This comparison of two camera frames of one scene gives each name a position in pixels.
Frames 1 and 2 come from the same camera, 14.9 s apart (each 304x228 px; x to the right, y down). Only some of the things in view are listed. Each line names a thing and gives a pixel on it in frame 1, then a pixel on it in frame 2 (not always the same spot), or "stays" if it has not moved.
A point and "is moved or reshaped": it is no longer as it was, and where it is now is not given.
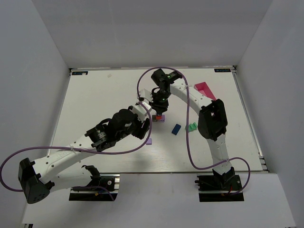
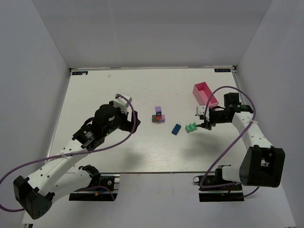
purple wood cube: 163,118 stays
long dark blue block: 176,129 stays
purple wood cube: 149,142 is moved or reshaped
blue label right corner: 222,70 stays
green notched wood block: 192,127 stays
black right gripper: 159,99 -> 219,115
